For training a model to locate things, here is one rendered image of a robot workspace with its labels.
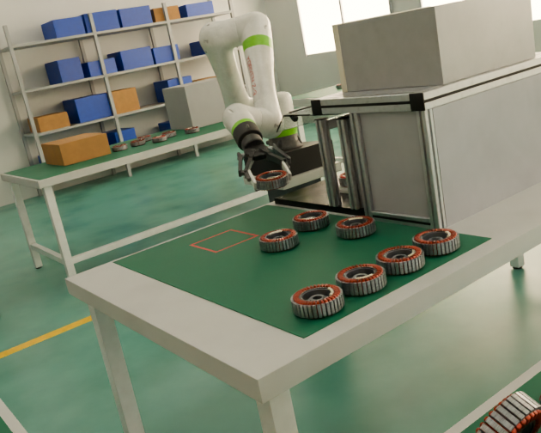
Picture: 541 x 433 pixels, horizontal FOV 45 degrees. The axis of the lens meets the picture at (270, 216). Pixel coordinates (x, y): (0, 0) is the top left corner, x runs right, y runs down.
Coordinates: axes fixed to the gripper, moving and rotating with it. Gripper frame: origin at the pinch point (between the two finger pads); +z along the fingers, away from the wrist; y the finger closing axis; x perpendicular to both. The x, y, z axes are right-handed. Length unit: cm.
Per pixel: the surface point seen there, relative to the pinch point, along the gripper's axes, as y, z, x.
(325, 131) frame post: -17.3, 2.2, 15.1
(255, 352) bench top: 32, 81, 32
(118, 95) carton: 6, -557, -317
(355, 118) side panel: -21.0, 14.3, 27.5
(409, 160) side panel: -28, 34, 25
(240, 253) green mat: 19.6, 27.3, 0.2
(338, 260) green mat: 0, 51, 14
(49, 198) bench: 86, -185, -139
